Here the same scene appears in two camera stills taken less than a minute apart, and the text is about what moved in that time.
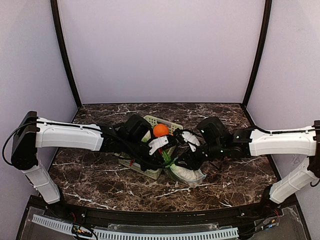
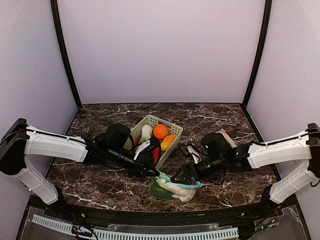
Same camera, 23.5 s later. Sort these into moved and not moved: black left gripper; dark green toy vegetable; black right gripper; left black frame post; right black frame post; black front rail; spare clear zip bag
Moved: dark green toy vegetable; black right gripper; spare clear zip bag; black left gripper
Not moved: right black frame post; black front rail; left black frame post
